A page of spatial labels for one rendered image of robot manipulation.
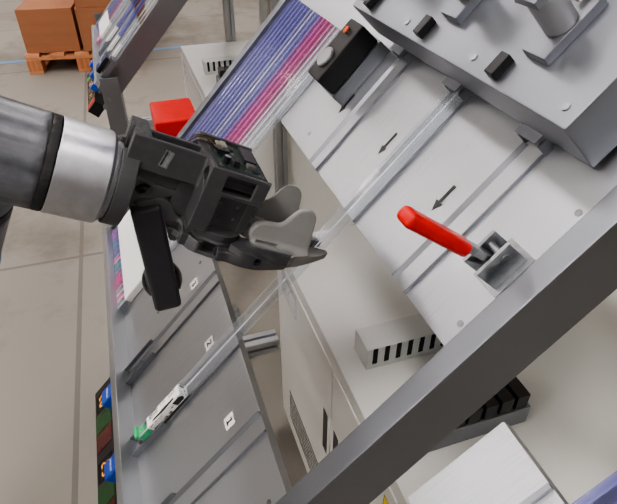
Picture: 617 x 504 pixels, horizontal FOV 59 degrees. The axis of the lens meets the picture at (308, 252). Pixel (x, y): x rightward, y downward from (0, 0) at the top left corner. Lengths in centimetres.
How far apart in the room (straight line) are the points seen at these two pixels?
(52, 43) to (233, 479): 400
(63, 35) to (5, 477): 324
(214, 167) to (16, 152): 13
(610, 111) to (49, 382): 167
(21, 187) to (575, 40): 38
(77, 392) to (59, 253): 74
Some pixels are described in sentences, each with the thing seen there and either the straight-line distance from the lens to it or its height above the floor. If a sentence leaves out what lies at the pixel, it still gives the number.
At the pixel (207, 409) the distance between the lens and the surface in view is 60.
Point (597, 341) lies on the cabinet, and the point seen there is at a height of 62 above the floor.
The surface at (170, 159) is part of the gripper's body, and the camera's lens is 44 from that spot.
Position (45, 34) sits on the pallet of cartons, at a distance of 436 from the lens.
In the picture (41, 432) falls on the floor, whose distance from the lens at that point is 172.
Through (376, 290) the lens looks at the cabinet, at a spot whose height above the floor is 62.
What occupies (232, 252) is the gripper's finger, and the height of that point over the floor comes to 101.
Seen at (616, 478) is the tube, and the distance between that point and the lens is 29.
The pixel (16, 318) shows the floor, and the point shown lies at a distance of 210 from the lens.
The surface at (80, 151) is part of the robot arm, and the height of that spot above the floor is 111.
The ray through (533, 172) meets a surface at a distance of 44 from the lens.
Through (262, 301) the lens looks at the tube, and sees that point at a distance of 56.
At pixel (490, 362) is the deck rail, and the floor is 99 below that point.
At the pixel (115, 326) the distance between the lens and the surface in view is 83.
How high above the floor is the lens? 128
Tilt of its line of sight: 37 degrees down
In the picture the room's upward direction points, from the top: straight up
